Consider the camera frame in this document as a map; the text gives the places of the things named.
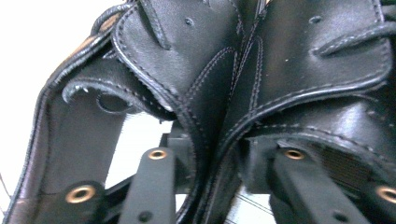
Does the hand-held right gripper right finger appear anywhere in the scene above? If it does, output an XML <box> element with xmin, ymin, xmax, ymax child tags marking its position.
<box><xmin>270</xmin><ymin>147</ymin><xmax>372</xmax><ymax>224</ymax></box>

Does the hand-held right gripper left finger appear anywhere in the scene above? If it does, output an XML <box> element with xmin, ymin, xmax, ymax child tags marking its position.
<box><xmin>117</xmin><ymin>147</ymin><xmax>177</xmax><ymax>224</ymax></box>

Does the black leather shoe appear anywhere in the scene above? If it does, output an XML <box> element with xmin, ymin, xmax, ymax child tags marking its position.
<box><xmin>199</xmin><ymin>0</ymin><xmax>396</xmax><ymax>224</ymax></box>
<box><xmin>2</xmin><ymin>0</ymin><xmax>248</xmax><ymax>224</ymax></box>

